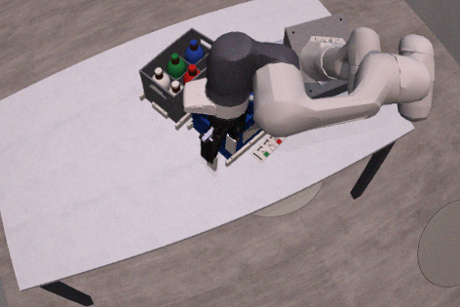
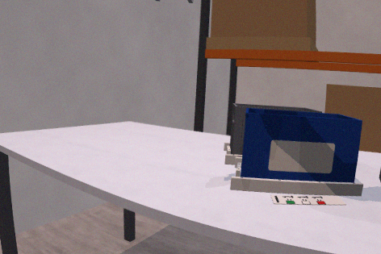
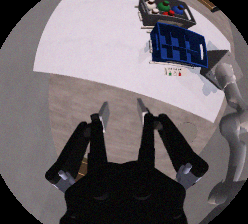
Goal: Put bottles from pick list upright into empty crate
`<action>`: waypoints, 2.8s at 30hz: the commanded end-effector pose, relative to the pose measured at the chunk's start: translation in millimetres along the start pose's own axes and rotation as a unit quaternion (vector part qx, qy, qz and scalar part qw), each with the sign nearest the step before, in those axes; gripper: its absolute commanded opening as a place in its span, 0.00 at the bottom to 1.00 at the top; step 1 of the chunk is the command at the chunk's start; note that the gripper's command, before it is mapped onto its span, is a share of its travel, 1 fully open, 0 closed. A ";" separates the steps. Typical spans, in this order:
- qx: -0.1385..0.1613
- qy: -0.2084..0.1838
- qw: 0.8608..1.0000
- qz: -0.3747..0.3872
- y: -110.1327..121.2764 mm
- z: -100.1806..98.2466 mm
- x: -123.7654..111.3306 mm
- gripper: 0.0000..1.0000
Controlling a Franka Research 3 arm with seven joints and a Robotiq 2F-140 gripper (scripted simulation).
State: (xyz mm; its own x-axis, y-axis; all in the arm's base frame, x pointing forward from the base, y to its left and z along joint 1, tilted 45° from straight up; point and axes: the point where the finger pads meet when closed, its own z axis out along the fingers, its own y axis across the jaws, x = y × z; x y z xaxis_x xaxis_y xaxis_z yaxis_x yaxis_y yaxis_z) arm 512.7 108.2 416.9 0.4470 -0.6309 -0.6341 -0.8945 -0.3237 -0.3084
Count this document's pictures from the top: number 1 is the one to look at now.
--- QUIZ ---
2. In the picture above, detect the green bottle with pale green label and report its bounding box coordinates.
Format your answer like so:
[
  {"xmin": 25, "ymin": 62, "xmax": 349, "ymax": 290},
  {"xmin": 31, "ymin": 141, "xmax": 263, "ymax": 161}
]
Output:
[{"xmin": 167, "ymin": 54, "xmax": 187, "ymax": 80}]

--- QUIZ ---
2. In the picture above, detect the white bottle with grey label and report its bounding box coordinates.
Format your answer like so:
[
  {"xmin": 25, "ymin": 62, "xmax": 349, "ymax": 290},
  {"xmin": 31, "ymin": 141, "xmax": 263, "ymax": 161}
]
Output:
[{"xmin": 151, "ymin": 67, "xmax": 171, "ymax": 93}]

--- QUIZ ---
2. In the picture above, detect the red bottle with pink label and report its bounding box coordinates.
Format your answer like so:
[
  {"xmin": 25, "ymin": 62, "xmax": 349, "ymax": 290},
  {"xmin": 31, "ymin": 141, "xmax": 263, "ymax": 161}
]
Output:
[{"xmin": 183, "ymin": 64, "xmax": 201, "ymax": 85}]

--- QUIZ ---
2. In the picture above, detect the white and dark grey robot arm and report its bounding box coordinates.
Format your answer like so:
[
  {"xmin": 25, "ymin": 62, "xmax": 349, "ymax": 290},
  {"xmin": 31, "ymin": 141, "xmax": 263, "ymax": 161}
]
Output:
[{"xmin": 183, "ymin": 27, "xmax": 435, "ymax": 137}]

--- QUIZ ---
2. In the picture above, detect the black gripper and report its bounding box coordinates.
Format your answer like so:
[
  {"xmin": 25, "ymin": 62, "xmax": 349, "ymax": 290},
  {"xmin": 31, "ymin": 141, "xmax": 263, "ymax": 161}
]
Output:
[{"xmin": 199, "ymin": 107, "xmax": 249, "ymax": 171}]

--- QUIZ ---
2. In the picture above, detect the white paper pick list strip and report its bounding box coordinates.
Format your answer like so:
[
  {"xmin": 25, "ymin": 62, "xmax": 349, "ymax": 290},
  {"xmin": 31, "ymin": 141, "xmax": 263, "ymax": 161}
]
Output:
[{"xmin": 250, "ymin": 135, "xmax": 286, "ymax": 163}]

